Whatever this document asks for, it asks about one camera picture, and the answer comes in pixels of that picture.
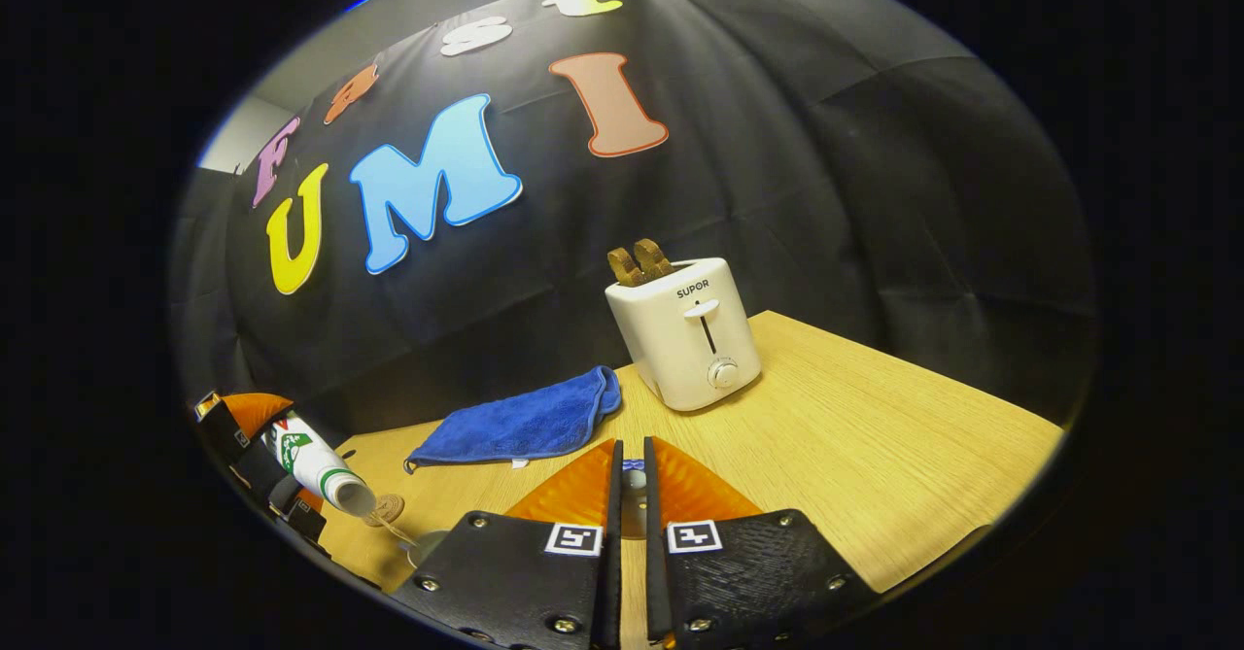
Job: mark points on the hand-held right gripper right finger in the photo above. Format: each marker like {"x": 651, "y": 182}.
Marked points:
{"x": 657, "y": 592}

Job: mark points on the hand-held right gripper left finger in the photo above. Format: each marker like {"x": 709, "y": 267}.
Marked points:
{"x": 609, "y": 592}

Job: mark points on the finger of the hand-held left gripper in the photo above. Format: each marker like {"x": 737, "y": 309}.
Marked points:
{"x": 296, "y": 524}
{"x": 238, "y": 446}

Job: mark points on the white water bottle green label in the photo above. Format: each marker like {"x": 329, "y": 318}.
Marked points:
{"x": 311, "y": 461}

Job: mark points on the round wooden coaster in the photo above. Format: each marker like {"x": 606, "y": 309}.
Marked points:
{"x": 391, "y": 506}

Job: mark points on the white teacup lid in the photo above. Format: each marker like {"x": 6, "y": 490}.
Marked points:
{"x": 634, "y": 480}

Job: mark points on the blue towel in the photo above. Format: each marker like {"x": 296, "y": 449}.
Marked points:
{"x": 525, "y": 422}

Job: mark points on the white toaster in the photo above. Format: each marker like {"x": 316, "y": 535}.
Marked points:
{"x": 680, "y": 349}

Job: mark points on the black backdrop cloth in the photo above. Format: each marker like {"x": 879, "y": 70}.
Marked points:
{"x": 875, "y": 193}

